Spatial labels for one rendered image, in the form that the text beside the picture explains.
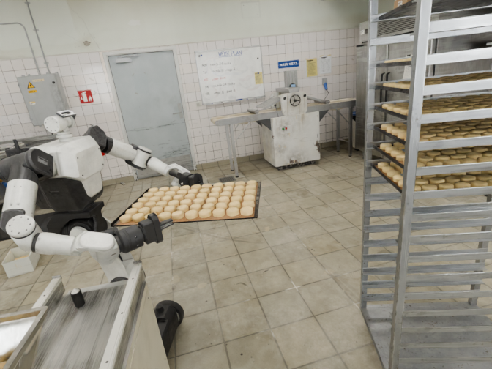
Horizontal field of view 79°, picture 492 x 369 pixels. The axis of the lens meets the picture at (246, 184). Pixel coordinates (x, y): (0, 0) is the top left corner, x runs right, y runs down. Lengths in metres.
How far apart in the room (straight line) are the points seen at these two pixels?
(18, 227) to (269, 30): 5.03
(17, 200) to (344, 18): 5.78
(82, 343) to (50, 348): 0.09
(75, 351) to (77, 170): 0.70
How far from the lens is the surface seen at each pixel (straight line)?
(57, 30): 5.56
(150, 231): 1.19
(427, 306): 2.15
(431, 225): 1.84
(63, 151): 1.42
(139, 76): 5.36
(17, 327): 0.40
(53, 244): 1.18
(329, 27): 6.11
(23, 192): 1.28
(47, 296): 1.26
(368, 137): 1.55
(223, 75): 5.39
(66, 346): 1.11
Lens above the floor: 1.52
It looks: 20 degrees down
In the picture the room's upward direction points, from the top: 7 degrees counter-clockwise
